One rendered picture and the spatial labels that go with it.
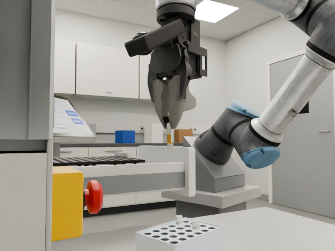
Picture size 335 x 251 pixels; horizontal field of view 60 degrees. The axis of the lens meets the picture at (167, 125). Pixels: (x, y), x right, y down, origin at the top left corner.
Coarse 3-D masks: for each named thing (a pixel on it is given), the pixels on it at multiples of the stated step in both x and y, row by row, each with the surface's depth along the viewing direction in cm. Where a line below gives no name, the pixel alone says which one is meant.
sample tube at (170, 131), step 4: (168, 124) 51; (168, 128) 51; (168, 132) 51; (172, 132) 51; (168, 136) 51; (172, 136) 51; (168, 140) 51; (172, 140) 51; (168, 144) 51; (172, 144) 51; (168, 148) 51; (172, 148) 51
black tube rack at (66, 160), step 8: (56, 160) 63; (64, 160) 64; (72, 160) 63; (80, 160) 63; (88, 160) 63; (96, 160) 63; (104, 160) 64; (112, 160) 63; (120, 160) 63; (128, 160) 63; (136, 160) 64
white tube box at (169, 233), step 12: (156, 228) 49; (168, 228) 49; (180, 228) 50; (204, 228) 49; (216, 228) 48; (144, 240) 45; (156, 240) 43; (168, 240) 43; (180, 240) 44; (192, 240) 43; (204, 240) 46; (216, 240) 48
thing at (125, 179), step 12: (84, 168) 55; (96, 168) 56; (108, 168) 57; (120, 168) 58; (132, 168) 60; (144, 168) 61; (156, 168) 62; (168, 168) 64; (180, 168) 65; (84, 180) 55; (108, 180) 57; (120, 180) 58; (132, 180) 59; (144, 180) 61; (156, 180) 62; (168, 180) 63; (180, 180) 65; (108, 192) 57; (120, 192) 58; (132, 192) 59; (144, 192) 61
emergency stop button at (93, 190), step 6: (96, 180) 36; (90, 186) 35; (96, 186) 34; (90, 192) 34; (96, 192) 34; (102, 192) 35; (90, 198) 34; (96, 198) 34; (102, 198) 34; (90, 204) 34; (96, 204) 34; (102, 204) 34; (90, 210) 34; (96, 210) 34
